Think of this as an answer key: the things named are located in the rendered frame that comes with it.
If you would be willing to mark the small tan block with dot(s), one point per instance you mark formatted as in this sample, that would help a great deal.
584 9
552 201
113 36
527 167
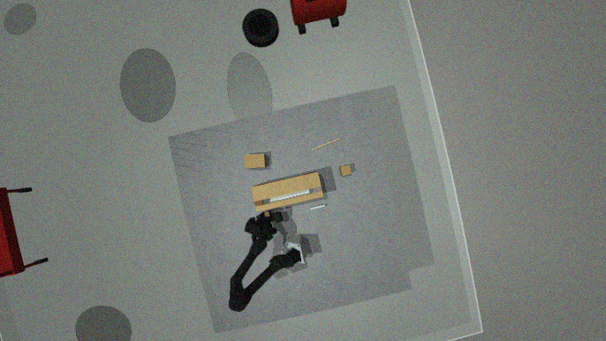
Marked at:
345 170
255 161

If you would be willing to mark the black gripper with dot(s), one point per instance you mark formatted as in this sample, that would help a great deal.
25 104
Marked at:
277 216

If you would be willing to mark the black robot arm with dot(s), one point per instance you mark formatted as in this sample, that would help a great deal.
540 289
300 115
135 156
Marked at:
240 297

